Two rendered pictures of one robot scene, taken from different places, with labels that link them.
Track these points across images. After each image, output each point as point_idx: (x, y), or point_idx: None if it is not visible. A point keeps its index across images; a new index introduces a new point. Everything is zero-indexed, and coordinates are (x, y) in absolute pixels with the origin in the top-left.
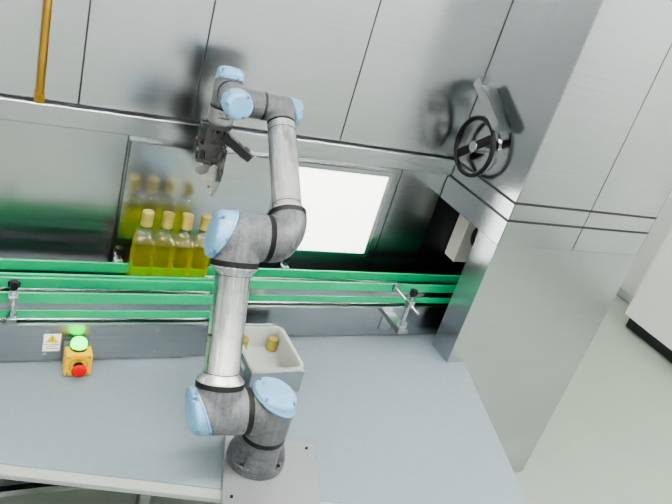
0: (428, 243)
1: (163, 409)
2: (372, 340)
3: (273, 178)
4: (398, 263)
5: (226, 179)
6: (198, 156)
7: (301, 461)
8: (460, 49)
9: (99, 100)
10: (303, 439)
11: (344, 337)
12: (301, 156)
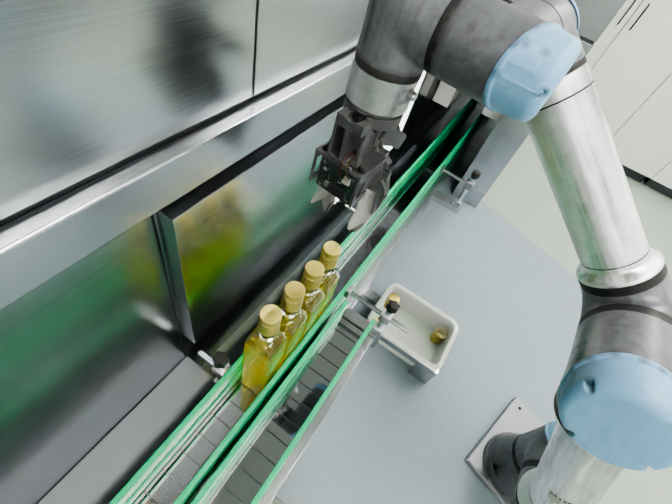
0: (426, 98)
1: (398, 485)
2: (422, 222)
3: (602, 221)
4: (406, 131)
5: (309, 164)
6: (354, 198)
7: (532, 429)
8: None
9: (35, 183)
10: (501, 395)
11: (406, 235)
12: None
